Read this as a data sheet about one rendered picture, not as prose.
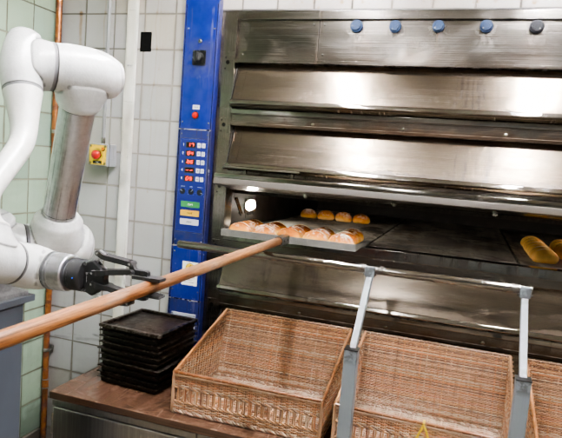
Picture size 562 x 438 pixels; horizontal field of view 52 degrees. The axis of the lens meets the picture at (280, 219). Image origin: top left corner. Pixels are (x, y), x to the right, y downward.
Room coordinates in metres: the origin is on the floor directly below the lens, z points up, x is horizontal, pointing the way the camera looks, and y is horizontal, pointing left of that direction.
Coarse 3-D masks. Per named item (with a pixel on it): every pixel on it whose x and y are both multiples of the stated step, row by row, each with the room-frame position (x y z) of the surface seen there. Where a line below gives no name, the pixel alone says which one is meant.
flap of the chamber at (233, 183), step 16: (272, 192) 2.41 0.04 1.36; (288, 192) 2.31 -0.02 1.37; (304, 192) 2.22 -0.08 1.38; (320, 192) 2.17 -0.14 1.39; (336, 192) 2.16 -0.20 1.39; (352, 192) 2.14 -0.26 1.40; (368, 192) 2.12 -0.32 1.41; (432, 208) 2.22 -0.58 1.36; (448, 208) 2.13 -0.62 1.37; (464, 208) 2.06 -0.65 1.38; (480, 208) 2.00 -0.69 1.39; (496, 208) 1.98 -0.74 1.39; (512, 208) 1.97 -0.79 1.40; (528, 208) 1.95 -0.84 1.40; (544, 208) 1.94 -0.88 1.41
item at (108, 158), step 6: (90, 144) 2.58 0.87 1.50; (96, 144) 2.57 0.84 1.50; (102, 144) 2.57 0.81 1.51; (108, 144) 2.56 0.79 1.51; (90, 150) 2.58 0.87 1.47; (108, 150) 2.56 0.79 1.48; (114, 150) 2.60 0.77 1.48; (90, 156) 2.58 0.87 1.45; (102, 156) 2.56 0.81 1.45; (108, 156) 2.56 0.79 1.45; (114, 156) 2.61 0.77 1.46; (90, 162) 2.58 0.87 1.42; (96, 162) 2.57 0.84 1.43; (102, 162) 2.56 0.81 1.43; (108, 162) 2.56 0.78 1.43; (114, 162) 2.61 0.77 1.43
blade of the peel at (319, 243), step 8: (224, 232) 2.29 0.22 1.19; (232, 232) 2.28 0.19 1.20; (240, 232) 2.27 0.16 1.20; (248, 232) 2.26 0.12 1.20; (264, 240) 2.24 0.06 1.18; (296, 240) 2.20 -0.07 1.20; (304, 240) 2.19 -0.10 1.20; (312, 240) 2.18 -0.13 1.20; (320, 240) 2.17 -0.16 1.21; (328, 248) 2.16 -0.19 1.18; (336, 248) 2.15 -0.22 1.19; (344, 248) 2.14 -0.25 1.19; (352, 248) 2.13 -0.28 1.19
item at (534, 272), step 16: (240, 240) 2.43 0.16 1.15; (256, 240) 2.41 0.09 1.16; (368, 256) 2.26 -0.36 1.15; (384, 256) 2.24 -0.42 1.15; (400, 256) 2.22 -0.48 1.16; (416, 256) 2.20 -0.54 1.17; (432, 256) 2.19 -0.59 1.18; (448, 256) 2.19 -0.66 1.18; (496, 272) 2.11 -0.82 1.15; (512, 272) 2.10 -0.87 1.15; (528, 272) 2.08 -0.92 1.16; (544, 272) 2.06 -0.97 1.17; (560, 272) 2.05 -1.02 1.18
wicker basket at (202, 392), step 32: (224, 320) 2.38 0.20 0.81; (256, 320) 2.36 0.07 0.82; (288, 320) 2.32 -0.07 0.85; (192, 352) 2.09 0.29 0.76; (224, 352) 2.35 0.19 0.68; (256, 352) 2.32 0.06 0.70; (288, 352) 2.29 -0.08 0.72; (320, 352) 2.25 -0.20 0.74; (192, 384) 1.94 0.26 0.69; (224, 384) 1.90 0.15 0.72; (256, 384) 2.25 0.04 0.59; (288, 384) 2.25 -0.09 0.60; (224, 416) 1.90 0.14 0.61; (256, 416) 1.87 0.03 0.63; (288, 416) 1.84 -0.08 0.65; (320, 416) 1.80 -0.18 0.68
